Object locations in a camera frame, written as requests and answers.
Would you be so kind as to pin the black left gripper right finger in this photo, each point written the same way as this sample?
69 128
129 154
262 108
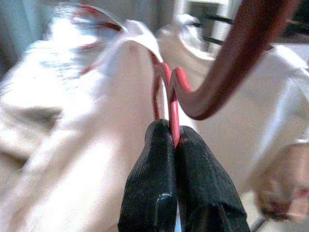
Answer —
207 188

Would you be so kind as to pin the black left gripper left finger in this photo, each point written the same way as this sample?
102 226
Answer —
150 183

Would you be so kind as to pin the red plastic hanger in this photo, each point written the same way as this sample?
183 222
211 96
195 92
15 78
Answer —
217 72

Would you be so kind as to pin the cream garment with red print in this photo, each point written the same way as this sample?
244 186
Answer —
282 183

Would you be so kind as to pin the white polo shirt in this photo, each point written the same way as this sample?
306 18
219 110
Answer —
253 96

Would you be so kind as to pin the white cabinet glass doors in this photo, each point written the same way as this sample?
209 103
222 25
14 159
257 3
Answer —
207 21

